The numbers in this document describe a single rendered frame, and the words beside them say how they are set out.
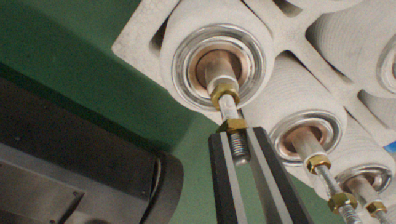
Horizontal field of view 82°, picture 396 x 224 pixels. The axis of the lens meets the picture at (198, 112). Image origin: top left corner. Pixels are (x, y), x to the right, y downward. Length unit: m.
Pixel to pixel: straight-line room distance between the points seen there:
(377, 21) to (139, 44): 0.21
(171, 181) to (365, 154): 0.32
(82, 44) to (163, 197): 0.32
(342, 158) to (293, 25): 0.16
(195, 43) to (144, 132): 0.41
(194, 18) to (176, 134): 0.41
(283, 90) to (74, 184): 0.33
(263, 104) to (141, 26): 0.15
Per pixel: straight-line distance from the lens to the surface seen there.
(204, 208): 0.80
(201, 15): 0.18
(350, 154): 0.32
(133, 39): 0.26
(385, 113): 0.36
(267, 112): 0.23
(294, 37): 0.28
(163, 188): 0.46
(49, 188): 0.44
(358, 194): 0.34
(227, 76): 0.16
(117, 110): 0.53
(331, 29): 0.28
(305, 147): 0.24
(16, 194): 0.47
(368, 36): 0.24
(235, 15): 0.18
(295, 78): 0.26
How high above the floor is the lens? 0.42
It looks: 54 degrees down
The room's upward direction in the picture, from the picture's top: 176 degrees clockwise
